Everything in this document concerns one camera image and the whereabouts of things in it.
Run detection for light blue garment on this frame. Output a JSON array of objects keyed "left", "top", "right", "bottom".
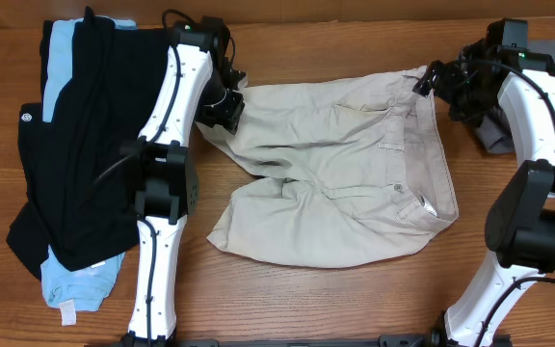
[{"left": 40, "top": 19, "right": 125, "bottom": 326}]

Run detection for black garment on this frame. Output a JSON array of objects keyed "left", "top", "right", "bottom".
[{"left": 7, "top": 8, "right": 173, "bottom": 280}]

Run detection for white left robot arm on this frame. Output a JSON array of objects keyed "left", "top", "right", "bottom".
[{"left": 120, "top": 15, "right": 246, "bottom": 346}]

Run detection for beige cotton shorts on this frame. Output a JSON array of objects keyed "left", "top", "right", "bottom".
[{"left": 200, "top": 67, "right": 459, "bottom": 268}]

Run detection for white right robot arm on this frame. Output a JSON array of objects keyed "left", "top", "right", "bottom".
[{"left": 413, "top": 18, "right": 555, "bottom": 346}]

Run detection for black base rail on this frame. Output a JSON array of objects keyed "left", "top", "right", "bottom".
[{"left": 84, "top": 317, "right": 514, "bottom": 347}]

